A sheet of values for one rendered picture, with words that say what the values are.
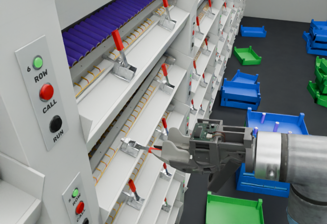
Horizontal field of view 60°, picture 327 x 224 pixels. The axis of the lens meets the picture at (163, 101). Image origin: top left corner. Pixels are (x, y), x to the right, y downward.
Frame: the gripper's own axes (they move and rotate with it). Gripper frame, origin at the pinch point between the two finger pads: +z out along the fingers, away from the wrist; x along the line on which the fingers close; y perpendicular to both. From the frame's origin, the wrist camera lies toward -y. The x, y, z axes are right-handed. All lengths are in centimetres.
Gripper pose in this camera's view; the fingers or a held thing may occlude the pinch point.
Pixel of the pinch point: (158, 151)
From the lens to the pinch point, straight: 63.5
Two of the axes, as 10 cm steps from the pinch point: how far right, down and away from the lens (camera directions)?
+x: -3.1, 5.5, -7.7
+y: -1.6, -8.3, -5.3
